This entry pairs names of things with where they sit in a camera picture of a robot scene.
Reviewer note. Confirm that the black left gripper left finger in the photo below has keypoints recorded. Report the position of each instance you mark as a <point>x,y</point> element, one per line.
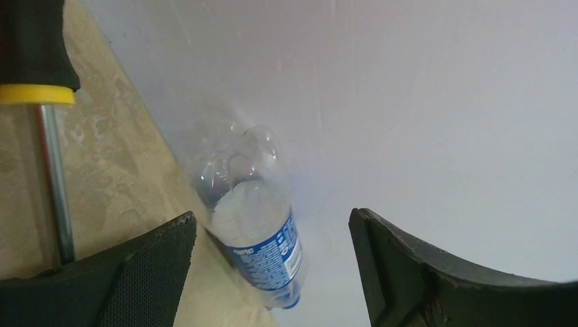
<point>135,283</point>

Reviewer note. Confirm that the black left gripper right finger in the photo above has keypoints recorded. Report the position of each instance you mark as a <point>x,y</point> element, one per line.
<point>409,282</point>

